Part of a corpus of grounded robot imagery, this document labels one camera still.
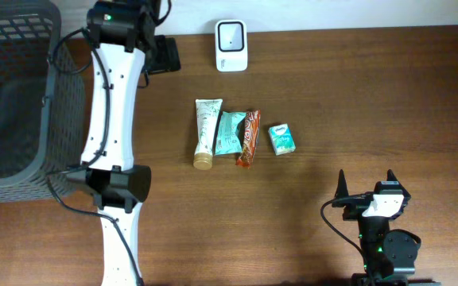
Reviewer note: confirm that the small Kleenex tissue pack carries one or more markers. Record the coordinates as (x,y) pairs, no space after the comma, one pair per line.
(282,139)

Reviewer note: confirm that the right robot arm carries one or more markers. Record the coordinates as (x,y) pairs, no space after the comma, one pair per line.
(388,255)

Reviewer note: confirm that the red snack bar wrapper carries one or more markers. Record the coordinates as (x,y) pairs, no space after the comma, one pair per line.
(250,138)

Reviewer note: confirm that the teal snack packet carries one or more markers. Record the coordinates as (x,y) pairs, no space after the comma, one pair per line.
(227,140)

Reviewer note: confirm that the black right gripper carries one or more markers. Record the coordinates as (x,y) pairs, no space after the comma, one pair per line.
(356,202)

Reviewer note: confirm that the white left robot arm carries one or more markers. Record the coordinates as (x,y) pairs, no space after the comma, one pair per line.
(124,49)

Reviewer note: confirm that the white tube with gold cap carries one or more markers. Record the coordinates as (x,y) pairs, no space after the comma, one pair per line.
(207,116)

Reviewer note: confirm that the grey plastic mesh basket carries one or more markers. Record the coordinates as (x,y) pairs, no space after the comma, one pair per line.
(41,111)

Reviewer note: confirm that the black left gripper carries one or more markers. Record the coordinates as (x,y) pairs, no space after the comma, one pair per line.
(169,57)

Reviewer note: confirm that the white barcode scanner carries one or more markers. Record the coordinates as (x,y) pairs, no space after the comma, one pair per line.
(231,47)

